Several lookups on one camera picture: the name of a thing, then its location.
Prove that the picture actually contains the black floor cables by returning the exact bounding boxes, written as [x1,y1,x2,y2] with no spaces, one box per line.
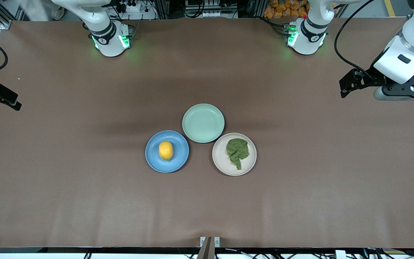
[363,240,414,259]

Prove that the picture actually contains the yellow lemon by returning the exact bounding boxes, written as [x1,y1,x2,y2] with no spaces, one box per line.
[158,141,174,161]

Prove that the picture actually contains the person leg in white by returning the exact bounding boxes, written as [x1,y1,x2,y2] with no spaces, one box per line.
[19,0,52,22]

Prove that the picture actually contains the bag of oranges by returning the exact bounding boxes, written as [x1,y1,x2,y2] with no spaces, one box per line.
[263,0,310,19]

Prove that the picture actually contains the green lettuce leaf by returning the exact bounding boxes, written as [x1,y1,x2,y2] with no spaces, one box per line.
[226,138,250,171]

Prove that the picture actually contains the white equipment box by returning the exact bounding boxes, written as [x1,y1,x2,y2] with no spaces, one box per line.
[185,0,238,18]

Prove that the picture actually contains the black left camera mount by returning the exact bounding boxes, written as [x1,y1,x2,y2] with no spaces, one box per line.
[382,67,414,96]

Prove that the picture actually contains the blue plate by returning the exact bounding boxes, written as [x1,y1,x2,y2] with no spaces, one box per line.
[145,130,189,173]

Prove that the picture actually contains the small metal edge bracket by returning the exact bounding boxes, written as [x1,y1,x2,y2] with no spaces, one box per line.
[200,236,221,249]

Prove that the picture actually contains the green plate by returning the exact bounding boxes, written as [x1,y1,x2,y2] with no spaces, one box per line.
[182,104,225,144]

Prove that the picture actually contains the black base cables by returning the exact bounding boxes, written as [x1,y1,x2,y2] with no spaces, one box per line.
[257,16,289,36]

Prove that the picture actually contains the beige plate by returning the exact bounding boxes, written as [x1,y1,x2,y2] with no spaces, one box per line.
[212,133,257,177]

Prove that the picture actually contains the brown table cover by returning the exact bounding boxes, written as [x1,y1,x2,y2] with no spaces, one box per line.
[0,17,414,249]

